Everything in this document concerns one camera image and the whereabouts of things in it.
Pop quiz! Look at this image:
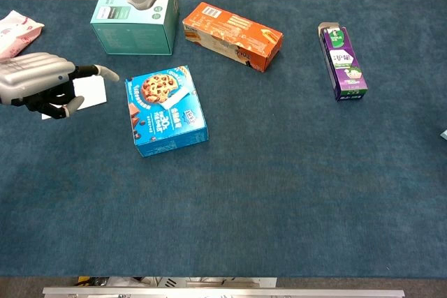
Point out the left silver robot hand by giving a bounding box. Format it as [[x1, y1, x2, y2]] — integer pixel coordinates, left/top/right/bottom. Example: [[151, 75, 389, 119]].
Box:
[[0, 52, 120, 120]]

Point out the white robot base panel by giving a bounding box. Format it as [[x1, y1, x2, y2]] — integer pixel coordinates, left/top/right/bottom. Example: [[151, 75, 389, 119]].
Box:
[[106, 276, 278, 289]]

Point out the teal speaker packaging box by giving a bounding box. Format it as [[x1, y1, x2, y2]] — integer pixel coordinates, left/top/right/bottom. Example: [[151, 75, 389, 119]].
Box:
[[89, 0, 180, 57]]

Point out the blue chocolate cookie box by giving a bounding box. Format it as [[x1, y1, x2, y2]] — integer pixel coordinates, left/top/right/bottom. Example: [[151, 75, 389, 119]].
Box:
[[124, 65, 210, 158]]

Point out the orange snack box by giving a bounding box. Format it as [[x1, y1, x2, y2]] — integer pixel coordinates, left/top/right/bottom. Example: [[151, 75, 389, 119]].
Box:
[[182, 1, 284, 73]]

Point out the pink white snack bag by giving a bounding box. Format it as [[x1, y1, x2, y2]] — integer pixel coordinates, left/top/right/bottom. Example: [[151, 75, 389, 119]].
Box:
[[0, 9, 45, 61]]

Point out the white paper card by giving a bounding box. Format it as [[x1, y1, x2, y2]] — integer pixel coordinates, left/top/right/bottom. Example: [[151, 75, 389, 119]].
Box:
[[41, 74, 108, 121]]

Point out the dark blue felt tablecloth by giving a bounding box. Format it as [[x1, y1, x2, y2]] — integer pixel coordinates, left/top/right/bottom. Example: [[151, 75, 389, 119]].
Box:
[[0, 0, 447, 279]]

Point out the purple milk carton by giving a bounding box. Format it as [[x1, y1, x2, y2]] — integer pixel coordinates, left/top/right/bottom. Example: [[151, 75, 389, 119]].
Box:
[[317, 22, 369, 103]]

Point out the aluminium profile rail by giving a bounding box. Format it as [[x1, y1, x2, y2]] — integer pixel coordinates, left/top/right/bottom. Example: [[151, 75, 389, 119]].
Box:
[[42, 286, 406, 298]]

